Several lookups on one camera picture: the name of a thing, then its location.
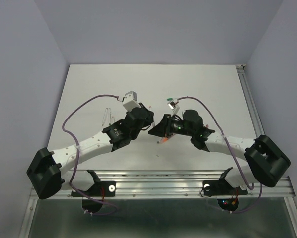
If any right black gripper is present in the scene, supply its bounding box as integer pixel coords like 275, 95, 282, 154
147, 114, 194, 138

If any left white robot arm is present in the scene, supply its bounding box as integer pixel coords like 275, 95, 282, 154
26, 103, 154, 199

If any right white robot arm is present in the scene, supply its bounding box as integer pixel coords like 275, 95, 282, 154
148, 110, 291, 193

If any aluminium right side rail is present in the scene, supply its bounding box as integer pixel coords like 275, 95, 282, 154
233, 64, 266, 139

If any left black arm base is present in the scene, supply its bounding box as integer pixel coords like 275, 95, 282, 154
71, 170, 118, 216

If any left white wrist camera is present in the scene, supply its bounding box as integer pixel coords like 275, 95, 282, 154
122, 91, 140, 111

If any aluminium front rail frame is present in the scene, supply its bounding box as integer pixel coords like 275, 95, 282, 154
19, 170, 297, 238

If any tan orange marker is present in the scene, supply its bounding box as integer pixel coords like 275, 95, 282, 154
162, 135, 174, 143

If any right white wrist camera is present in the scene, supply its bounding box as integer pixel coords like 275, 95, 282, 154
167, 98, 180, 115

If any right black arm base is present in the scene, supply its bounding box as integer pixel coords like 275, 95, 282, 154
199, 167, 248, 213

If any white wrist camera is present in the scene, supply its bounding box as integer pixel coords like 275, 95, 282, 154
167, 98, 180, 115
122, 91, 140, 111

